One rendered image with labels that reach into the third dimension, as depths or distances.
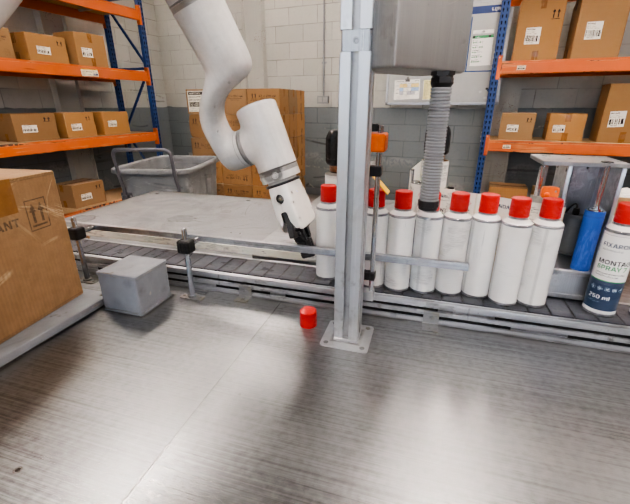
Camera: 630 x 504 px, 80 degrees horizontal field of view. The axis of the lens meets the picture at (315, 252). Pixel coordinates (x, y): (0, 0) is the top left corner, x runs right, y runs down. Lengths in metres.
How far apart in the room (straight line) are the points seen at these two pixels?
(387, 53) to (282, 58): 5.20
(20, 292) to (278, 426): 0.54
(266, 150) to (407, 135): 4.47
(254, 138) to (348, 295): 0.36
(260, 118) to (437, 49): 0.34
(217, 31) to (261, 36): 5.08
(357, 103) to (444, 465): 0.49
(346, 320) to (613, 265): 0.47
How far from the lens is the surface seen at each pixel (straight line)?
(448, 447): 0.57
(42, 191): 0.89
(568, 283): 0.88
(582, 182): 0.95
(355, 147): 0.59
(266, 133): 0.78
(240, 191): 4.43
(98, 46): 5.18
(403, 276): 0.79
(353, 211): 0.61
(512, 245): 0.77
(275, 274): 0.86
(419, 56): 0.61
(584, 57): 4.43
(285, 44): 5.75
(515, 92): 5.02
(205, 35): 0.75
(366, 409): 0.59
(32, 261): 0.88
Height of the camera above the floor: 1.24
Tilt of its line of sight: 21 degrees down
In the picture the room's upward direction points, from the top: straight up
